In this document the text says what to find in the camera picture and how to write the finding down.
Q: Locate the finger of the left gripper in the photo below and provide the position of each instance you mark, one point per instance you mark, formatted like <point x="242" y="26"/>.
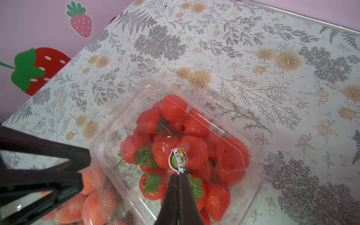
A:
<point x="60" y="187"/>
<point x="14" y="141"/>

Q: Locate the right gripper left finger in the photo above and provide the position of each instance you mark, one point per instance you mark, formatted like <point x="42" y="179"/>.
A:
<point x="169" y="213"/>

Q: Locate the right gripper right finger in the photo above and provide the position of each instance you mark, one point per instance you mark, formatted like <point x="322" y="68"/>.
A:
<point x="188" y="211"/>

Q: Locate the round fruit label sticker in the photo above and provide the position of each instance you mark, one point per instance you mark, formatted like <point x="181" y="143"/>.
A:
<point x="178" y="160"/>

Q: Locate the clear box of red strawberries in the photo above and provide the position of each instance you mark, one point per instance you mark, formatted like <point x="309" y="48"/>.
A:
<point x="160" y="133"/>

